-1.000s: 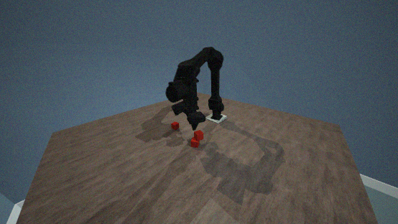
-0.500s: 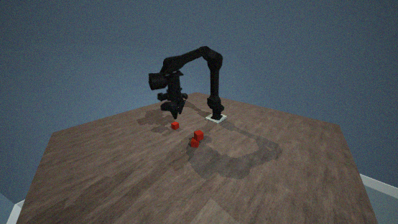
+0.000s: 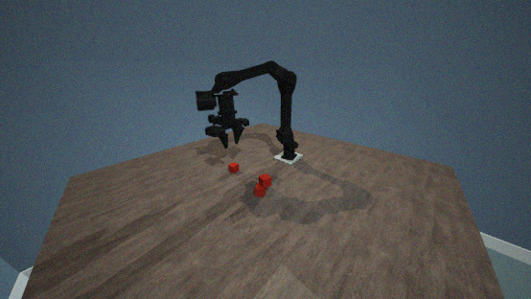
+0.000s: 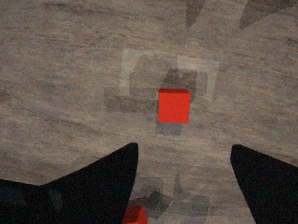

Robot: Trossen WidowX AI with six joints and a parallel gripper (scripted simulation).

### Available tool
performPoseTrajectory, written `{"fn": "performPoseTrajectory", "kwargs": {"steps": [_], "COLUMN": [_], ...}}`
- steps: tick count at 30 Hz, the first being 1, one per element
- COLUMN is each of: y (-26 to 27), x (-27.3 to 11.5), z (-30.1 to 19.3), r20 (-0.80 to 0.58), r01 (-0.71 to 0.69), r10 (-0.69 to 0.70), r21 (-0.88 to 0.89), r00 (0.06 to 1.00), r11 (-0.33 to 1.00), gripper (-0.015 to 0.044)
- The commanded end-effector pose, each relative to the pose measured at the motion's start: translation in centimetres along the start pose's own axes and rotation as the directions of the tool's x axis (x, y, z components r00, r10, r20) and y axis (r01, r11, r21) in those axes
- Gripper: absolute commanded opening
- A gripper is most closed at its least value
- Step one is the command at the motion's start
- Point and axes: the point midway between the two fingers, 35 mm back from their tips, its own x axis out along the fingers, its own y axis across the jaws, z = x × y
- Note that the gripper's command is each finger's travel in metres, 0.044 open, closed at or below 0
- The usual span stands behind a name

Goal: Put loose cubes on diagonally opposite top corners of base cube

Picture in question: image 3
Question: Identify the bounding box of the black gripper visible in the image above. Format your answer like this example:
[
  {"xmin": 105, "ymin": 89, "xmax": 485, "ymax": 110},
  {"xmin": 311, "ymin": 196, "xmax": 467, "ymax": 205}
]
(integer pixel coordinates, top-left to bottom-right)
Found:
[{"xmin": 205, "ymin": 108, "xmax": 249, "ymax": 149}]

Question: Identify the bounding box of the red cube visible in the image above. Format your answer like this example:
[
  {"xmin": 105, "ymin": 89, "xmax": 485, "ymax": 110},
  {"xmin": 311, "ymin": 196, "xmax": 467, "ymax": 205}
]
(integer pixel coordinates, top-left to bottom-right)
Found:
[
  {"xmin": 254, "ymin": 183, "xmax": 266, "ymax": 197},
  {"xmin": 228, "ymin": 162, "xmax": 239, "ymax": 173},
  {"xmin": 259, "ymin": 173, "xmax": 271, "ymax": 189}
]

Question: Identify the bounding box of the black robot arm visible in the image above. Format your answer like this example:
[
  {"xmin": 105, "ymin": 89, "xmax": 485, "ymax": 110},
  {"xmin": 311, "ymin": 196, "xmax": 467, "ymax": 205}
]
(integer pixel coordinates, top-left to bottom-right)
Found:
[{"xmin": 196, "ymin": 60, "xmax": 299, "ymax": 161}]

